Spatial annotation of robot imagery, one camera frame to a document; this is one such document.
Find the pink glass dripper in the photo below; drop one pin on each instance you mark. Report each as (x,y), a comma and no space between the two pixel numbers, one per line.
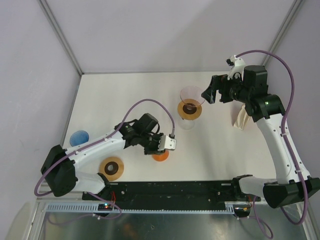
(192,95)

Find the white slotted cable duct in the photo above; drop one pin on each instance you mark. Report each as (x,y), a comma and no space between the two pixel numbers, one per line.
(72,207)

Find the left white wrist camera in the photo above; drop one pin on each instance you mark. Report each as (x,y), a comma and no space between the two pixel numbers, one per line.
(167,143)

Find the white paper coffee filters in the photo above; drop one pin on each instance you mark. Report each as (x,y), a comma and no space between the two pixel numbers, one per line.
(240,117)

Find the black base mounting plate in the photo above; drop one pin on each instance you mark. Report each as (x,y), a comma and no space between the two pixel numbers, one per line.
(175,195)

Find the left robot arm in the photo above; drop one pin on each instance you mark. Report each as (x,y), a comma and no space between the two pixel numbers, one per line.
(62,167)

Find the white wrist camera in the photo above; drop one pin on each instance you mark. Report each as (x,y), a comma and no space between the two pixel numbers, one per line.
(237,65)
(167,143)

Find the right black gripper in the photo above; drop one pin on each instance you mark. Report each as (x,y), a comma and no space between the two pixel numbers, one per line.
(219,82)

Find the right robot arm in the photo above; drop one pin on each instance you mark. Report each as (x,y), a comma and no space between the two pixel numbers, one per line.
(267,111)

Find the clear glass carafe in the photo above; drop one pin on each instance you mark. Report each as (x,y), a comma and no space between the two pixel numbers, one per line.
(185,124)

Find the aluminium frame rail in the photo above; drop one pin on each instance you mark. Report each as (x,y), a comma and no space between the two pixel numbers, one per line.
(45,191)

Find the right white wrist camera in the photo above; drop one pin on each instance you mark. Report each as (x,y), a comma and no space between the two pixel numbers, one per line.
(237,65)

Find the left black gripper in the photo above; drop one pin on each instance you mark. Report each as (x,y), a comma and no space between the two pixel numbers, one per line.
(154,150)

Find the orange glass carafe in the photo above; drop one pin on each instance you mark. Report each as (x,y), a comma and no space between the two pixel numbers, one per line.
(161,157)

